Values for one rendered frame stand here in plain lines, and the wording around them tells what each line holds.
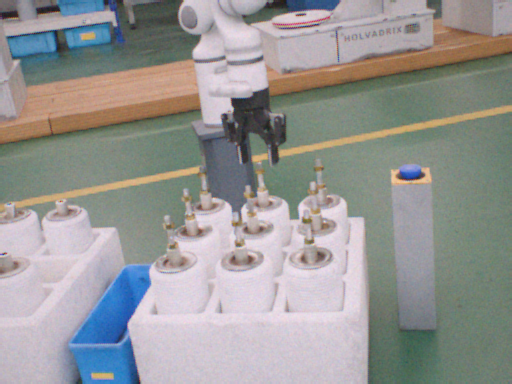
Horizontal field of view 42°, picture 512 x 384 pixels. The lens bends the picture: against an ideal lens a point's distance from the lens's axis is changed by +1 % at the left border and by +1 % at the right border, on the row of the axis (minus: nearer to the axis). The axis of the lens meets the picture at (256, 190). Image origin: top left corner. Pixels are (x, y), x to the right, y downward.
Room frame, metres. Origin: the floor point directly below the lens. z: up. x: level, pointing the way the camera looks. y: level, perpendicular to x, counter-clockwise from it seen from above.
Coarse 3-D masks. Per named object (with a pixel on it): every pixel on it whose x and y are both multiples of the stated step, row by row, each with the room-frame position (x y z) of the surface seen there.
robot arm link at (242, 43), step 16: (208, 0) 1.25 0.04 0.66; (224, 16) 1.24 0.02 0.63; (240, 16) 1.27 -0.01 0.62; (224, 32) 1.23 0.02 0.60; (240, 32) 1.22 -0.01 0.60; (256, 32) 1.22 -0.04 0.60; (224, 48) 1.23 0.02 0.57; (240, 48) 1.21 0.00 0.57; (256, 48) 1.22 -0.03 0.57; (240, 64) 1.21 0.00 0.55
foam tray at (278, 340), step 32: (352, 224) 1.24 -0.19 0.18; (288, 256) 1.14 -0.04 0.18; (352, 256) 1.11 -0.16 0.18; (352, 288) 0.99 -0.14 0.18; (160, 320) 0.97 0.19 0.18; (192, 320) 0.96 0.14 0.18; (224, 320) 0.95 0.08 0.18; (256, 320) 0.93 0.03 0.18; (288, 320) 0.92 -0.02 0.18; (320, 320) 0.91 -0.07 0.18; (352, 320) 0.90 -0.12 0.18; (160, 352) 0.97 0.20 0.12; (192, 352) 0.96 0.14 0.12; (224, 352) 0.94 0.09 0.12; (256, 352) 0.93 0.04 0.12; (288, 352) 0.92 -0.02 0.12; (320, 352) 0.91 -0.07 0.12; (352, 352) 0.90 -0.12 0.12
